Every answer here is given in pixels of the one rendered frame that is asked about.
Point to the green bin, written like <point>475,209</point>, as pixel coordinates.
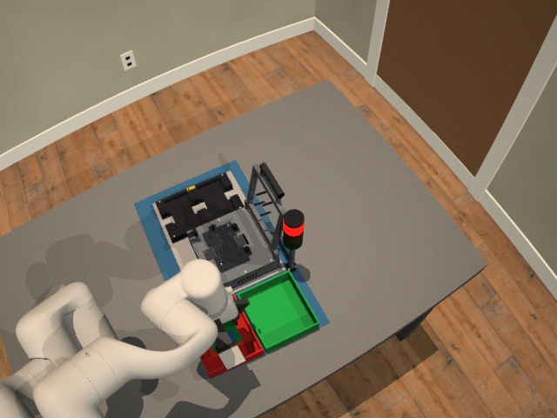
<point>278,311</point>

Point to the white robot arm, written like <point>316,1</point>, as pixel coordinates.
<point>72,316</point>

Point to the green circuit board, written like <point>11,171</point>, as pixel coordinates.
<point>232,332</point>

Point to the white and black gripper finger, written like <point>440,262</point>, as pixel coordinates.
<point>240,304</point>

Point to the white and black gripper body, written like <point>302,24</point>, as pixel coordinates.
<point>231,311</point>

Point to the red bin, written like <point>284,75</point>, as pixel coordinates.
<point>249,347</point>

